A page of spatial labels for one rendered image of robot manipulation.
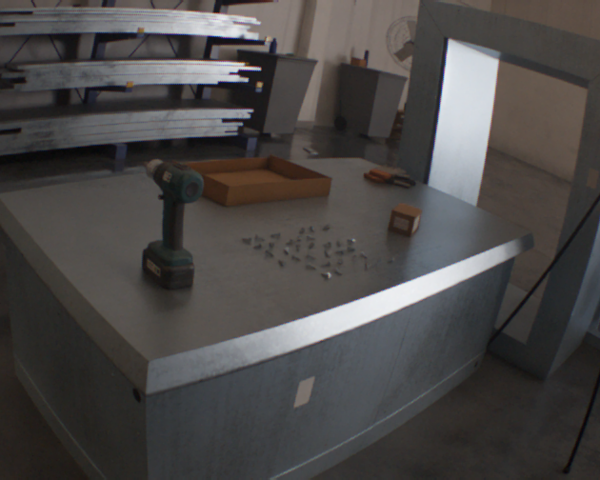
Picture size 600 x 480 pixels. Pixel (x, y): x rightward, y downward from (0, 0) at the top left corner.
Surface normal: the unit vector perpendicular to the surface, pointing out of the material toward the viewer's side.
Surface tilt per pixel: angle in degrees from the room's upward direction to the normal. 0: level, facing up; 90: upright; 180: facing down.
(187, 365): 68
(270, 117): 96
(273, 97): 96
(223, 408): 90
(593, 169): 90
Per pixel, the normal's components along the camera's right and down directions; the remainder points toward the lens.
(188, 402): 0.69, 0.36
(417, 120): -0.74, 0.11
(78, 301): -0.59, -0.23
